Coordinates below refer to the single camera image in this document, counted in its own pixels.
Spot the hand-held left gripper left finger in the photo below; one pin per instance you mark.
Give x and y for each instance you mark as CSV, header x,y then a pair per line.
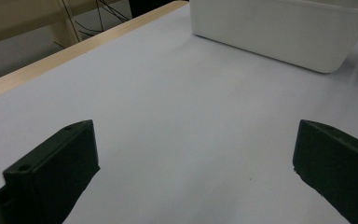
x,y
56,165

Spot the white table mat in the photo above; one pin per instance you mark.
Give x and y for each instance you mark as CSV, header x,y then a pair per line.
x,y
167,118

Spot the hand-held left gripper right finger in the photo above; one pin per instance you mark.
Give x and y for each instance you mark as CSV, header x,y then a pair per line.
x,y
338,161

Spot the white plastic bin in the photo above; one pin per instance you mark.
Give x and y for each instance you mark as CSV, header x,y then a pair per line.
x,y
276,31

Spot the light wooden bench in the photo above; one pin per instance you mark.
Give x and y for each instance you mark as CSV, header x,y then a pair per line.
x,y
18,18

